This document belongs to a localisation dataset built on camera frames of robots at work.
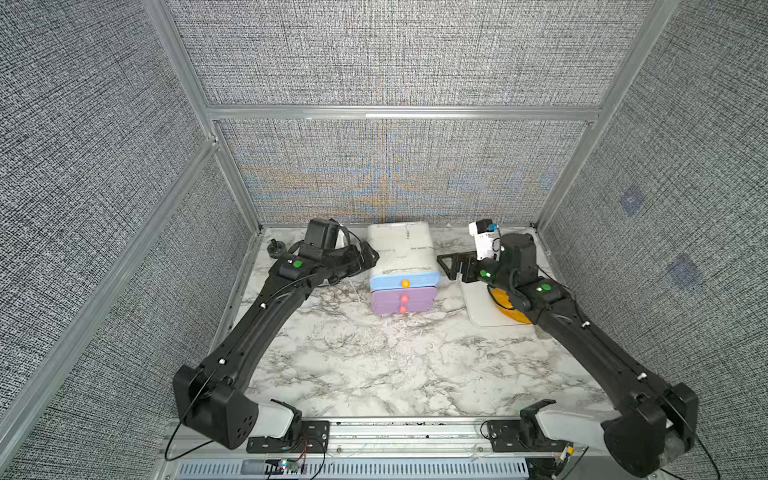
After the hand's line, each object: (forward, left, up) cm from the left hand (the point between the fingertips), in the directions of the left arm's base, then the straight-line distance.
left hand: (372, 258), depth 75 cm
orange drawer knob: (-2, -9, -9) cm, 12 cm away
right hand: (+1, -20, +2) cm, 20 cm away
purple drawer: (-1, -7, -14) cm, 16 cm away
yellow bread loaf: (-16, -28, +2) cm, 32 cm away
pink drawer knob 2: (-2, -9, -23) cm, 25 cm away
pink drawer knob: (-3, -9, -15) cm, 18 cm away
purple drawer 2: (-1, -8, -21) cm, 23 cm away
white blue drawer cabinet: (+8, -10, -8) cm, 15 cm away
